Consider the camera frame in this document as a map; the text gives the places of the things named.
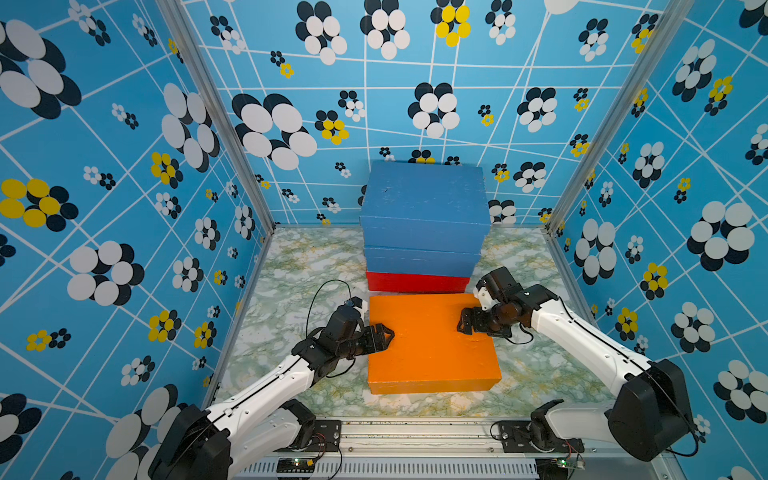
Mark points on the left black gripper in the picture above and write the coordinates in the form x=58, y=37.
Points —
x=372, y=334

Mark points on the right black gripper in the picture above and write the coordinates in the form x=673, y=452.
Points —
x=476, y=326

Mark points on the orange shoebox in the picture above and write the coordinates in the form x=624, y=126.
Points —
x=428, y=354

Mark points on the blue shoebox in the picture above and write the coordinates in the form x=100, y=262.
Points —
x=425, y=207
x=420, y=262

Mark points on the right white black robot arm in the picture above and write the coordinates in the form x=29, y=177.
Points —
x=650, y=410

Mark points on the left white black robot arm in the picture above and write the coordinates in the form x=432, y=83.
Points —
x=220, y=441

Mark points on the red shoebox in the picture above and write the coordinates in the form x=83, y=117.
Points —
x=416, y=284

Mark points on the left green circuit board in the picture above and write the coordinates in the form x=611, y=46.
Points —
x=296, y=466

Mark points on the green circuit board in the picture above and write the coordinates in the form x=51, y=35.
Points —
x=558, y=469
x=296, y=466

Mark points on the right green circuit board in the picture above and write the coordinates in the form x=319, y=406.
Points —
x=558, y=469

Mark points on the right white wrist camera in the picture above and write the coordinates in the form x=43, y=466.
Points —
x=484, y=297

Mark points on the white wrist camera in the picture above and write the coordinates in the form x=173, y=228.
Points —
x=484, y=297
x=359, y=304

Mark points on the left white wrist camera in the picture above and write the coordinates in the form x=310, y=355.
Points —
x=359, y=304

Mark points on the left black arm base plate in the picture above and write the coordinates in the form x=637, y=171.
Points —
x=323, y=436

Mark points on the aluminium front rail frame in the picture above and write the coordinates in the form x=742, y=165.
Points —
x=426, y=450

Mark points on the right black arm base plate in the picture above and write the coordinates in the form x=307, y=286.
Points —
x=532, y=437

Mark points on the left aluminium corner post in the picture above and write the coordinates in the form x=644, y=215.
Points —
x=181, y=30

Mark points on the aluminium corner post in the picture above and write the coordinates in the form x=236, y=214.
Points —
x=671, y=19
x=181, y=30

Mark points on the right aluminium corner post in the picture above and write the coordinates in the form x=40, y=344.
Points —
x=671, y=19

